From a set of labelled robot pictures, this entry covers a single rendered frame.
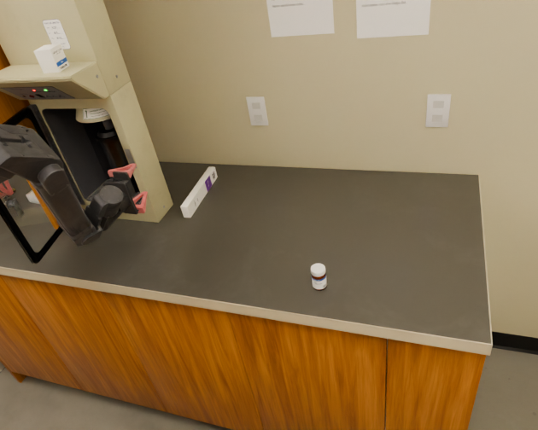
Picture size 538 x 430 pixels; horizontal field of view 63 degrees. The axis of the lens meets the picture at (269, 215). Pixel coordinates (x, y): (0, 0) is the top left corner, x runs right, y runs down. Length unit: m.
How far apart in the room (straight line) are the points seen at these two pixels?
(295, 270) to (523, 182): 0.87
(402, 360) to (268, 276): 0.42
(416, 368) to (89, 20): 1.27
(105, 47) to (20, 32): 0.24
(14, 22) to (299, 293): 1.08
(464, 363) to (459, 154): 0.73
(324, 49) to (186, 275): 0.84
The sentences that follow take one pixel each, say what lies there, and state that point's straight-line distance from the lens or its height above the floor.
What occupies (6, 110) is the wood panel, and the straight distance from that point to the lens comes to 1.62.
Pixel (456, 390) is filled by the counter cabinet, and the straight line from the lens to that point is 1.35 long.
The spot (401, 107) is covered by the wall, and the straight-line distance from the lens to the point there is 1.56.
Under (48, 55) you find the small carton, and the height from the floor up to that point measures 1.56.
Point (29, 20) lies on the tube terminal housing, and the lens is 1.45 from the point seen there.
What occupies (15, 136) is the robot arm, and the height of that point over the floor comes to 1.57.
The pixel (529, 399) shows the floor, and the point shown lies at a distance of 2.22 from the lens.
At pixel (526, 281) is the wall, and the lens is 2.03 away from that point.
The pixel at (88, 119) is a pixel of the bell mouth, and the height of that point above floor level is 1.33.
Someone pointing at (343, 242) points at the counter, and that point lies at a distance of 1.34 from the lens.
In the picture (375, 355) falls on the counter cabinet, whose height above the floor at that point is 0.78.
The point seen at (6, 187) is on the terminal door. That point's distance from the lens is 1.47.
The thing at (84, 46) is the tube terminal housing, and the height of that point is 1.55.
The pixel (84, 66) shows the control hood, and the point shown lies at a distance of 1.33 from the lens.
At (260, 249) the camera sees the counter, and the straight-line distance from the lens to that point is 1.35.
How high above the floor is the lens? 1.82
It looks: 37 degrees down
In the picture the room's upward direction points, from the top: 11 degrees counter-clockwise
